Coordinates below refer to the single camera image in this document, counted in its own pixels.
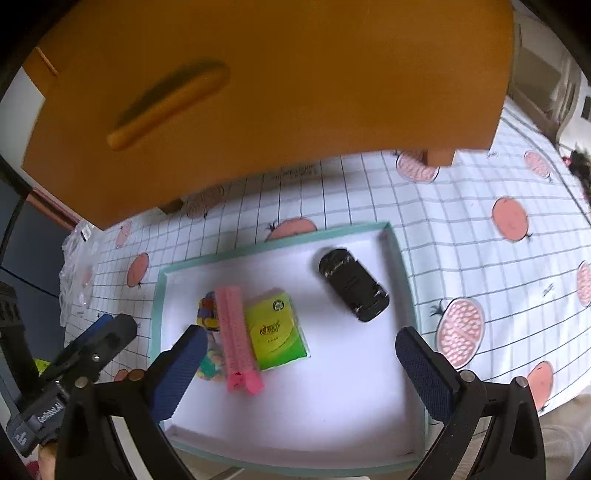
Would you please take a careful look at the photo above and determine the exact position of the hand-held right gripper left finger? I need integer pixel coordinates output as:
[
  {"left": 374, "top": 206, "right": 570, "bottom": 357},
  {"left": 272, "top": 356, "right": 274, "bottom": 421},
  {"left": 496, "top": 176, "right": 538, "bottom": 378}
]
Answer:
[{"left": 55, "top": 324, "right": 209, "bottom": 480}]

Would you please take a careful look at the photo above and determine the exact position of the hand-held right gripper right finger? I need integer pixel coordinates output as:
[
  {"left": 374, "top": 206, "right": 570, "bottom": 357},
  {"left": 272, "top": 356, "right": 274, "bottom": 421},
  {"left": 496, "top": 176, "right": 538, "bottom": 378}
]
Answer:
[{"left": 396, "top": 327, "right": 546, "bottom": 480}]

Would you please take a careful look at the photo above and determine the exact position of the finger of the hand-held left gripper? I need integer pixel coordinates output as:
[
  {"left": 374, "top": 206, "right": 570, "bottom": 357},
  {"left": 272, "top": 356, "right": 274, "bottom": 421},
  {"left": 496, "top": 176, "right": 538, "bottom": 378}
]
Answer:
[
  {"left": 41, "top": 314, "right": 114, "bottom": 370},
  {"left": 51, "top": 315, "right": 138, "bottom": 383}
]

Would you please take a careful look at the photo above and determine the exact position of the pink hair roller clip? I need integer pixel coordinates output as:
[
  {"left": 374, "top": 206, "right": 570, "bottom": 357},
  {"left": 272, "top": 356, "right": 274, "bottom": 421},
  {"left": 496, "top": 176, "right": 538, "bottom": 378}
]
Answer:
[{"left": 216, "top": 286, "right": 264, "bottom": 396}]

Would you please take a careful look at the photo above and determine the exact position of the white tray with teal rim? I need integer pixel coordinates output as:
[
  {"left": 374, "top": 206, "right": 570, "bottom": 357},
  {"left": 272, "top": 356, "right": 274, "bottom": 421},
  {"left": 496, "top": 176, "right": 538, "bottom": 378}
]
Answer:
[{"left": 148, "top": 222, "right": 432, "bottom": 478}]

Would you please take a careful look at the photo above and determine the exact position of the green tissue packet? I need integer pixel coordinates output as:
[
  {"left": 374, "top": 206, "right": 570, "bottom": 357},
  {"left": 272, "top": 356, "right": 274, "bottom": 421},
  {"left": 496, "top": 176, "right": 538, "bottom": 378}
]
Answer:
[{"left": 245, "top": 288, "right": 309, "bottom": 371}]

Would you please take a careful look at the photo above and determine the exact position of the wooden drawer cabinet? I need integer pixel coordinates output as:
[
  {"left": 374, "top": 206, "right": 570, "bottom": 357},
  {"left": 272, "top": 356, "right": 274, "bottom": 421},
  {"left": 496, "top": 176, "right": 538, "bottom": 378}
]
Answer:
[{"left": 22, "top": 0, "right": 515, "bottom": 229}]

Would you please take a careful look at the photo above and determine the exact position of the person's left hand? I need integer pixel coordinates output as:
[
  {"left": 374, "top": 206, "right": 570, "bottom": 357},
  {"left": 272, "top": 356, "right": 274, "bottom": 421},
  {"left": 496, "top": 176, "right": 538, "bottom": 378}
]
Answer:
[{"left": 38, "top": 445, "right": 59, "bottom": 480}]

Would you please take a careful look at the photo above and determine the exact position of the clear plastic bag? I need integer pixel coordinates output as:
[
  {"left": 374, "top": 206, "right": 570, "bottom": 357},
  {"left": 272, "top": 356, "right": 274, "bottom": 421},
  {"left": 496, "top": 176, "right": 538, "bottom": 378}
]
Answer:
[{"left": 60, "top": 222, "right": 108, "bottom": 324}]

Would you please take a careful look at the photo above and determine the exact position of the dark blue panel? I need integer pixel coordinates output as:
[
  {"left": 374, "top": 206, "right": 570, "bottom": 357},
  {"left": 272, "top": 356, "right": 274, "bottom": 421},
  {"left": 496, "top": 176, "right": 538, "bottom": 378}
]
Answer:
[{"left": 0, "top": 157, "right": 81, "bottom": 296}]

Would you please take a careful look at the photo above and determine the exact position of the person's cream ribbed clothing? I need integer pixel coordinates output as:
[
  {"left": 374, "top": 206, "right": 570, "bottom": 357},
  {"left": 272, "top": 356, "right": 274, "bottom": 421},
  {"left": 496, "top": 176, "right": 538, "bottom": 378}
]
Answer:
[{"left": 540, "top": 406, "right": 591, "bottom": 480}]

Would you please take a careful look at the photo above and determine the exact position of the dark gadget cluster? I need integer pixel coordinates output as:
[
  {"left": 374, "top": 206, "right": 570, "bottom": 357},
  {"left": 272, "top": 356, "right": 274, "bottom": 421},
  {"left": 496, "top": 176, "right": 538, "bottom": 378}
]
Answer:
[{"left": 563, "top": 148, "right": 591, "bottom": 206}]

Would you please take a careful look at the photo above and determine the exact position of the white storage shelf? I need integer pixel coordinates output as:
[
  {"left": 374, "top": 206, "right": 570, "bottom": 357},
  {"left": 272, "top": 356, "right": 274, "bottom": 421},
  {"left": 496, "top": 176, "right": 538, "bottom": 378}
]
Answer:
[{"left": 510, "top": 23, "right": 578, "bottom": 130}]

